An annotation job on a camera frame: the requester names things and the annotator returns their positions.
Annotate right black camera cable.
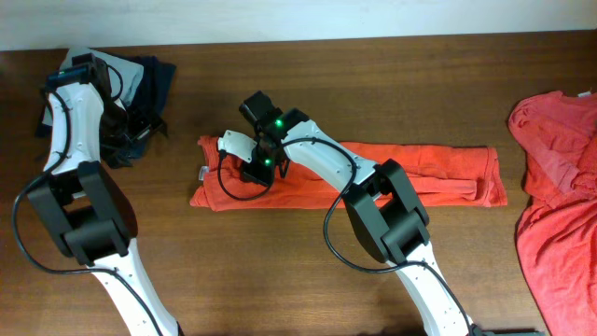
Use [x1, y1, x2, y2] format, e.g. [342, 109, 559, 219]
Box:
[216, 136, 477, 336]

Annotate left black camera cable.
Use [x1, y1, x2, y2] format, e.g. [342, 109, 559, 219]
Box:
[11, 63, 164, 336]

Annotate red printed soccer t-shirt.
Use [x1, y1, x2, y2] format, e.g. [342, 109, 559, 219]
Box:
[189, 135, 507, 212]

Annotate folded dark navy garment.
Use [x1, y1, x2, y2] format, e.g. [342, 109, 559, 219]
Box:
[35, 55, 178, 170]

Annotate black camera cable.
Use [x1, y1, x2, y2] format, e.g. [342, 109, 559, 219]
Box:
[216, 136, 477, 336]
[11, 63, 164, 336]

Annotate red garment at right edge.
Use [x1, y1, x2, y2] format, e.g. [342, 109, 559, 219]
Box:
[507, 91, 596, 335]

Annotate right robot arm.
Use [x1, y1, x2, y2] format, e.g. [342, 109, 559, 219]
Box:
[239, 91, 481, 335]

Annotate folded light grey garment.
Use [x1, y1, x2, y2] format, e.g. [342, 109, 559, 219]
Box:
[46, 47, 144, 129]

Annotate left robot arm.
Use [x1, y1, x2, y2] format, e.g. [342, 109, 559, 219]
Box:
[13, 53, 183, 335]

